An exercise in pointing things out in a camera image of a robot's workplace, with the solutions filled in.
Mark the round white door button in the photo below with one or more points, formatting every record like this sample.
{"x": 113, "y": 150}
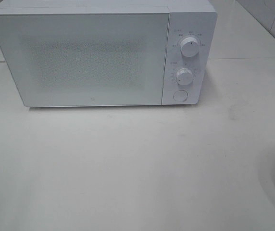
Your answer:
{"x": 180, "y": 96}

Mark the white timer knob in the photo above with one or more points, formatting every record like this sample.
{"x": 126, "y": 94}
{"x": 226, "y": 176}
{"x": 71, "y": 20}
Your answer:
{"x": 184, "y": 76}

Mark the white microwave door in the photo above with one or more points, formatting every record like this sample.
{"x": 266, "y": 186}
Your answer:
{"x": 85, "y": 60}

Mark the white microwave oven body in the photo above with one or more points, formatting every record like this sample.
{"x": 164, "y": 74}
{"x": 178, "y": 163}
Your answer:
{"x": 186, "y": 17}

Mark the upper white power knob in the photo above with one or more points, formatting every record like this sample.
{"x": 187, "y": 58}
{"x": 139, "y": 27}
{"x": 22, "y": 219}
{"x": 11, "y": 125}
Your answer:
{"x": 189, "y": 46}

